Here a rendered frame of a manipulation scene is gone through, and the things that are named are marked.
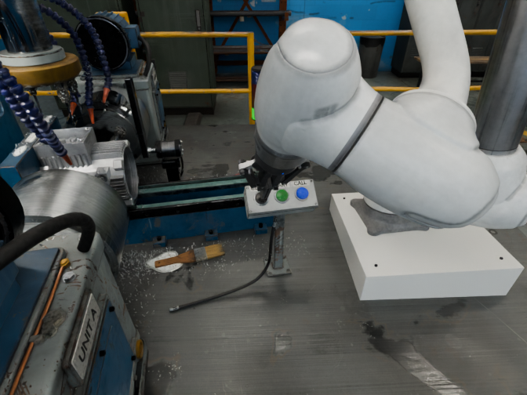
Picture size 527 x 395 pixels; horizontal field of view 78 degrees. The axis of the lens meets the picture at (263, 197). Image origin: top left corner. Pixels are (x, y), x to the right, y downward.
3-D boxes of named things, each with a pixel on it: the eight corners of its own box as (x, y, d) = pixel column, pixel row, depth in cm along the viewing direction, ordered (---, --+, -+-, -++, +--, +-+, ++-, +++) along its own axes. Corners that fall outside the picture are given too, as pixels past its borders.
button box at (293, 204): (246, 219, 80) (248, 214, 75) (242, 192, 82) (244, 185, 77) (313, 211, 83) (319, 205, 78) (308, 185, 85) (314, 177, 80)
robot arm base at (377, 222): (396, 191, 113) (398, 176, 110) (430, 230, 94) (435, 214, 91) (344, 196, 111) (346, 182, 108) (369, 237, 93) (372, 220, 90)
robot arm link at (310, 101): (234, 134, 43) (319, 187, 42) (241, 48, 28) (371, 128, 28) (277, 78, 46) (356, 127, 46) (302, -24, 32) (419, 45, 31)
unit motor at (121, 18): (99, 133, 134) (63, 17, 110) (114, 106, 161) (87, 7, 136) (164, 128, 138) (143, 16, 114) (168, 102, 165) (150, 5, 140)
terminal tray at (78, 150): (43, 172, 85) (31, 146, 81) (56, 153, 94) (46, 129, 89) (92, 167, 87) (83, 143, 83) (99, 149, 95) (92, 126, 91)
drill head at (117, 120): (72, 186, 108) (42, 113, 94) (98, 134, 141) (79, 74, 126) (150, 178, 112) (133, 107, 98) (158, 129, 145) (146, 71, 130)
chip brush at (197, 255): (155, 271, 93) (154, 269, 93) (154, 259, 97) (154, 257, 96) (226, 255, 98) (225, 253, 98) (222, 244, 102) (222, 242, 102)
